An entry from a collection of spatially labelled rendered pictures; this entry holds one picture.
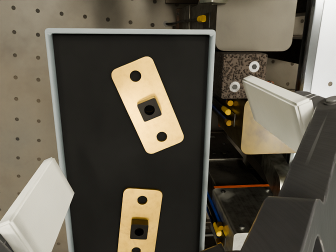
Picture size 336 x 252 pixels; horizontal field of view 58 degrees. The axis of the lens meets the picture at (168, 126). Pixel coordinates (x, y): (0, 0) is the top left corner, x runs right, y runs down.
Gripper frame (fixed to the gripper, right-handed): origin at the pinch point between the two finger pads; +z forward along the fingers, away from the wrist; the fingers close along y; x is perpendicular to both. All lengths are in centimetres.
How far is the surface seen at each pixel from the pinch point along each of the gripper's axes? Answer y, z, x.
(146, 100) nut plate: 0.0, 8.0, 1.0
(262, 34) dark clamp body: 14.4, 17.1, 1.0
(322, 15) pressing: 26.0, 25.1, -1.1
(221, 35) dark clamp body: 9.9, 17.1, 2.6
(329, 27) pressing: 26.6, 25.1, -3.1
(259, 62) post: 12.5, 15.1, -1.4
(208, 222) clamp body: -1, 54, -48
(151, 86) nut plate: 0.8, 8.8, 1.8
